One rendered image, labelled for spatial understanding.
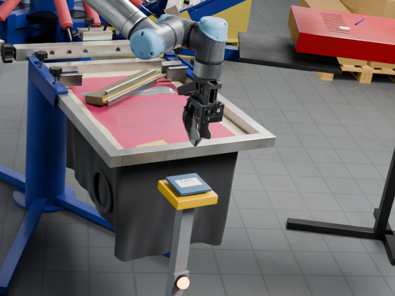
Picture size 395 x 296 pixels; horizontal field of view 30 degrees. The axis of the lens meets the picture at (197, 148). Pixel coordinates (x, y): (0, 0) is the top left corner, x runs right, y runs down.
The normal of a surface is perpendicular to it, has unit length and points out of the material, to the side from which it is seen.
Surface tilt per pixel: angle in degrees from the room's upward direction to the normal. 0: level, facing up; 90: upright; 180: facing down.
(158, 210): 92
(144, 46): 90
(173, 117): 0
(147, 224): 94
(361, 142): 0
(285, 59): 0
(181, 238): 90
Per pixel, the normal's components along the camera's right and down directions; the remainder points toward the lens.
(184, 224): 0.47, 0.43
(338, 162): 0.12, -0.90
